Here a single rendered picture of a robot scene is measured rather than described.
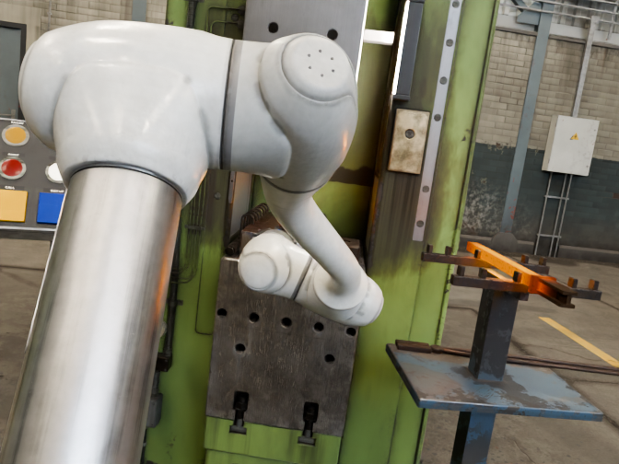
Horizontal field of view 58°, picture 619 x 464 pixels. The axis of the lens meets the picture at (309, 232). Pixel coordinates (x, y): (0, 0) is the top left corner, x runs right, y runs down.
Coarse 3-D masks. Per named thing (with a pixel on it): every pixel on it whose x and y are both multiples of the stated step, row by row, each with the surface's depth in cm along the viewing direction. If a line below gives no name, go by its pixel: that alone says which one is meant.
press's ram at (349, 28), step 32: (256, 0) 138; (288, 0) 138; (320, 0) 137; (352, 0) 137; (256, 32) 140; (288, 32) 139; (320, 32) 138; (352, 32) 138; (384, 32) 155; (352, 64) 139
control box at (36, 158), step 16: (0, 128) 131; (0, 144) 130; (16, 144) 131; (32, 144) 133; (0, 160) 129; (32, 160) 132; (48, 160) 133; (0, 176) 128; (16, 176) 129; (32, 176) 131; (48, 176) 132; (32, 192) 130; (48, 192) 131; (64, 192) 132; (32, 208) 128; (0, 224) 125; (16, 224) 126; (32, 224) 127; (48, 224) 129; (48, 240) 135
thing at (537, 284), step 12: (492, 252) 130; (492, 264) 127; (504, 264) 121; (516, 264) 119; (528, 276) 110; (540, 276) 106; (540, 288) 107; (552, 288) 101; (564, 288) 99; (552, 300) 101; (564, 300) 98
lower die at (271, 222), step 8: (264, 216) 177; (272, 216) 172; (256, 224) 161; (264, 224) 157; (272, 224) 159; (248, 232) 148; (256, 232) 148; (240, 240) 149; (248, 240) 148; (240, 248) 149
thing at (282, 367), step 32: (224, 256) 145; (224, 288) 145; (224, 320) 146; (320, 320) 144; (224, 352) 148; (256, 352) 147; (288, 352) 146; (320, 352) 146; (352, 352) 145; (224, 384) 149; (256, 384) 148; (288, 384) 148; (320, 384) 147; (224, 416) 151; (256, 416) 150; (288, 416) 149; (320, 416) 148
